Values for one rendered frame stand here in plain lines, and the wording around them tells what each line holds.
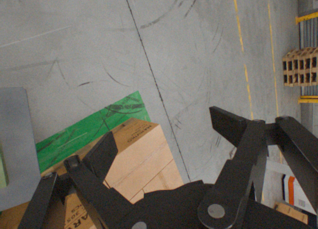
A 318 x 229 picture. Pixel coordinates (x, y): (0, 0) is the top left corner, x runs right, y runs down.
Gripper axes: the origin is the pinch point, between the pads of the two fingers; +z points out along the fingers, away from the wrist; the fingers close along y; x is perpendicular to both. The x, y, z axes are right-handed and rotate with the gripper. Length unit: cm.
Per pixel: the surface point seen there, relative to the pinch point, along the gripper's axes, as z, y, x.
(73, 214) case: 47, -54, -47
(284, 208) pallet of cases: 434, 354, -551
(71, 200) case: 57, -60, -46
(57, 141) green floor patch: 112, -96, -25
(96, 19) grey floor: 146, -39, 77
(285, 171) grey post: 213, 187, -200
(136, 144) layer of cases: 97, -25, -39
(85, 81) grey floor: 133, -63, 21
